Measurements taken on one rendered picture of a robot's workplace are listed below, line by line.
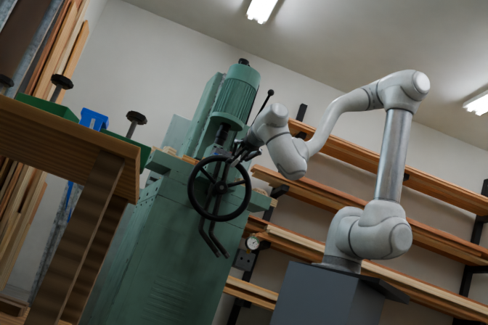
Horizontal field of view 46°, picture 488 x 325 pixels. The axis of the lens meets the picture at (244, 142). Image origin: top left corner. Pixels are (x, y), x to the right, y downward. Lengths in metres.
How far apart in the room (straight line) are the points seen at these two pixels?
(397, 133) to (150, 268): 1.18
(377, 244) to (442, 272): 3.68
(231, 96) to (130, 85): 2.56
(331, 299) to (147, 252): 0.84
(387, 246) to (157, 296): 1.02
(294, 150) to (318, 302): 0.57
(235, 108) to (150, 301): 1.00
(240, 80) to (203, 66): 2.57
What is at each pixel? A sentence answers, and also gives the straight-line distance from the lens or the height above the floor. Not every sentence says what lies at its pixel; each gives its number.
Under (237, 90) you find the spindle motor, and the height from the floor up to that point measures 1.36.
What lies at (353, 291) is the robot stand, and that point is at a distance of 2.16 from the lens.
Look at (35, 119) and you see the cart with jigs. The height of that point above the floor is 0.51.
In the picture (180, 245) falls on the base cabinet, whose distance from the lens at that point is 2.58.
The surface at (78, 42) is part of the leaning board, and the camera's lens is 4.61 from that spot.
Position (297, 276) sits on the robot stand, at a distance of 2.27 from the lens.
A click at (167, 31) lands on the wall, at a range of 5.53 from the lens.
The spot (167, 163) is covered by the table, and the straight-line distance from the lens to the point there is 2.60.
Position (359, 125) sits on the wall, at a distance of 5.66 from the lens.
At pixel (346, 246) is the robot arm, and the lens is 2.27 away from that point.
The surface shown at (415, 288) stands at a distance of 5.09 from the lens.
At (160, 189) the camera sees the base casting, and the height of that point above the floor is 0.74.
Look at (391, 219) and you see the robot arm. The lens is 2.15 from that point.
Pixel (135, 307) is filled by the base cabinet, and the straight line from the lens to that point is 2.55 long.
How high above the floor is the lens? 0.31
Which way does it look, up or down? 17 degrees up
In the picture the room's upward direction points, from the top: 20 degrees clockwise
